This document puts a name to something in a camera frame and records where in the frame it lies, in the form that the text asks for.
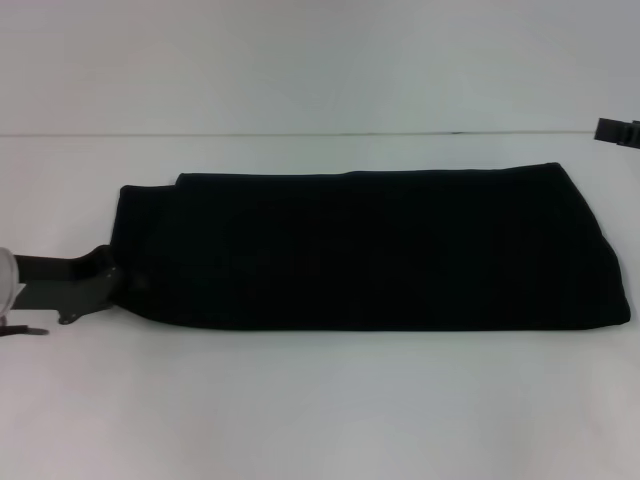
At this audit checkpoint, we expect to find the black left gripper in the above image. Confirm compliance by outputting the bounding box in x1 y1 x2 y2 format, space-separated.
13 244 119 326

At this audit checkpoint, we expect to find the thin dark left arm cable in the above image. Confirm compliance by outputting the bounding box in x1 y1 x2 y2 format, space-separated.
0 323 50 337

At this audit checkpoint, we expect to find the black t-shirt with FREE print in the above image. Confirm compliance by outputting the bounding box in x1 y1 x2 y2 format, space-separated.
113 160 637 332

